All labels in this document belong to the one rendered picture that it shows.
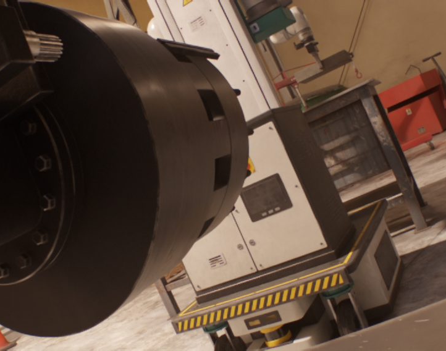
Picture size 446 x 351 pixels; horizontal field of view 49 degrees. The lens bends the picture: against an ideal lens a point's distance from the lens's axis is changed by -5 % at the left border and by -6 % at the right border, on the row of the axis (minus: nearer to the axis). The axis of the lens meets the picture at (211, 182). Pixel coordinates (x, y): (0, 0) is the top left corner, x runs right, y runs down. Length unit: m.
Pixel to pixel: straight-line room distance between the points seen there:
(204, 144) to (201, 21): 1.39
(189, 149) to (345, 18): 8.53
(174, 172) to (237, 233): 1.03
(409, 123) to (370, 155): 5.30
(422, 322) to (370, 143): 2.77
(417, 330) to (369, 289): 1.65
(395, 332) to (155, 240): 0.59
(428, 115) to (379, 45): 1.64
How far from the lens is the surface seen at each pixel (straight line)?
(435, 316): 0.18
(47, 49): 0.63
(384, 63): 9.01
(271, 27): 2.22
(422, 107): 8.08
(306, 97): 8.35
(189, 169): 0.81
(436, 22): 8.56
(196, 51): 1.12
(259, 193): 1.69
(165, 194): 0.73
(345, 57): 3.13
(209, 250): 1.82
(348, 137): 2.95
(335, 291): 1.67
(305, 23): 3.15
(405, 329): 0.18
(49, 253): 0.76
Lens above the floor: 0.70
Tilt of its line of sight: level
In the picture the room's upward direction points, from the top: 24 degrees counter-clockwise
